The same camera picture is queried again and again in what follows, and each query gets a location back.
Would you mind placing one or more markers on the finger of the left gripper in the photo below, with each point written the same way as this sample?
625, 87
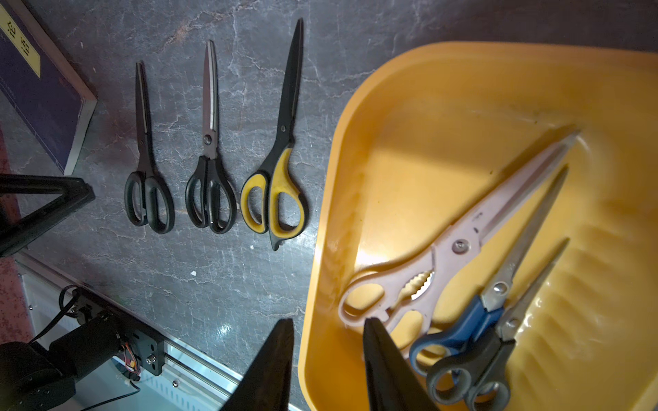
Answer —
73, 194

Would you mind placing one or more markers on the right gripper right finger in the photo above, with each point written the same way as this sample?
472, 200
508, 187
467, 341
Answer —
391, 383

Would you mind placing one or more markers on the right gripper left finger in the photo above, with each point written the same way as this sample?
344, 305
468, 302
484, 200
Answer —
267, 383

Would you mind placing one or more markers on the large black handled scissors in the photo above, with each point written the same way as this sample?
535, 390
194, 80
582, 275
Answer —
147, 198

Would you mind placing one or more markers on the dark grey handled scissors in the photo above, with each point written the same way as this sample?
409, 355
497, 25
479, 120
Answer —
477, 375

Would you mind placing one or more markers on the pink handled kitchen scissors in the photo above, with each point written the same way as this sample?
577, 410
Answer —
437, 267

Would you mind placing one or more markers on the bright blue handled scissors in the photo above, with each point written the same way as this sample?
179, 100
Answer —
488, 306

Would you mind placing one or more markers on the yellow black handled scissors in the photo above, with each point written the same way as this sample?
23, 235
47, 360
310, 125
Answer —
272, 178

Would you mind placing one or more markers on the yellow plastic storage tray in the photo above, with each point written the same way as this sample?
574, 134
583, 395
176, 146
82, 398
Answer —
431, 133

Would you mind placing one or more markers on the dark blue notebook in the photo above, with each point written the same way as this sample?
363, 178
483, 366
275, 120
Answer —
44, 88

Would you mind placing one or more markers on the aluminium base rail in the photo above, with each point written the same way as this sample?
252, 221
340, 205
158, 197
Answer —
190, 378

